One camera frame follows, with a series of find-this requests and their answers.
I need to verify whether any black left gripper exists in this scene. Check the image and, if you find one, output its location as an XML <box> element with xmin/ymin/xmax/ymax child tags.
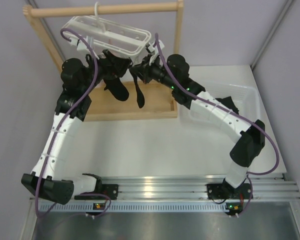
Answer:
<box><xmin>79</xmin><ymin>49</ymin><xmax>131</xmax><ymax>94</ymax></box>

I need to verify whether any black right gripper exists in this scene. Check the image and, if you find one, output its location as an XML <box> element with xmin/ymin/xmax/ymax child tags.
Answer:
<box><xmin>130</xmin><ymin>53</ymin><xmax>177</xmax><ymax>91</ymax></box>

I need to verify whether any black striped sock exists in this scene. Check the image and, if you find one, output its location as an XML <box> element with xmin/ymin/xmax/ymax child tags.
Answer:
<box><xmin>102</xmin><ymin>49</ymin><xmax>130</xmax><ymax>102</ymax></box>

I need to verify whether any white plastic clip hanger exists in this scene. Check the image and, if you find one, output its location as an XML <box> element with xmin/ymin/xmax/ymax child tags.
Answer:
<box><xmin>63</xmin><ymin>2</ymin><xmax>152</xmax><ymax>63</ymax></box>

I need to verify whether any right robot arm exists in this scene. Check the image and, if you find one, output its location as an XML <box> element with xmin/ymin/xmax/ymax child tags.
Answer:
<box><xmin>129</xmin><ymin>54</ymin><xmax>266</xmax><ymax>200</ymax></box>

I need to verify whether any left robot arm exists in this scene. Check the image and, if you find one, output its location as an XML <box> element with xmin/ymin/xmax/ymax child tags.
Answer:
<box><xmin>21</xmin><ymin>50</ymin><xmax>133</xmax><ymax>205</ymax></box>

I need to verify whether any white plastic basket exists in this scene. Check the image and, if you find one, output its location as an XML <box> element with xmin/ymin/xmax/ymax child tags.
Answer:
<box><xmin>178</xmin><ymin>81</ymin><xmax>261</xmax><ymax>128</ymax></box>

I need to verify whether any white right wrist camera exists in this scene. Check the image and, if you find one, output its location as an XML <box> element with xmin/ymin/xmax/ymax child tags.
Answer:
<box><xmin>145</xmin><ymin>41</ymin><xmax>160</xmax><ymax>65</ymax></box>

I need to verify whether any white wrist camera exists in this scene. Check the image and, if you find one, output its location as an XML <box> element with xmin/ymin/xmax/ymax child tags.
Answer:
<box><xmin>70</xmin><ymin>36</ymin><xmax>94</xmax><ymax>53</ymax></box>
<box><xmin>145</xmin><ymin>41</ymin><xmax>160</xmax><ymax>65</ymax></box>

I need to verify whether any wooden drying rack frame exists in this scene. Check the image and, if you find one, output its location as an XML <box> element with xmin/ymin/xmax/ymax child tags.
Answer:
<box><xmin>22</xmin><ymin>0</ymin><xmax>184</xmax><ymax>122</ymax></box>

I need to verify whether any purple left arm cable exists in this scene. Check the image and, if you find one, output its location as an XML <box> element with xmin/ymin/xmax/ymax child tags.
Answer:
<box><xmin>34</xmin><ymin>27</ymin><xmax>113</xmax><ymax>221</ymax></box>

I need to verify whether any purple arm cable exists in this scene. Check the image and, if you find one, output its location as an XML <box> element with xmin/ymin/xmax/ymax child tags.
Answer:
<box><xmin>34</xmin><ymin>27</ymin><xmax>113</xmax><ymax>221</ymax></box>
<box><xmin>154</xmin><ymin>32</ymin><xmax>281</xmax><ymax>218</ymax></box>

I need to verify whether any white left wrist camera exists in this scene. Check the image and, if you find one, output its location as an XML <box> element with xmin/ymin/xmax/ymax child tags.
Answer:
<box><xmin>70</xmin><ymin>36</ymin><xmax>94</xmax><ymax>53</ymax></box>

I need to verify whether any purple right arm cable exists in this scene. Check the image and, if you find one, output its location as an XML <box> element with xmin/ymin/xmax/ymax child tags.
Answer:
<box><xmin>154</xmin><ymin>32</ymin><xmax>281</xmax><ymax>218</ymax></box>

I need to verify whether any aluminium mounting rail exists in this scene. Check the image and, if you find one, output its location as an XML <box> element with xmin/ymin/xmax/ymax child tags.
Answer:
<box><xmin>37</xmin><ymin>176</ymin><xmax>300</xmax><ymax>216</ymax></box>

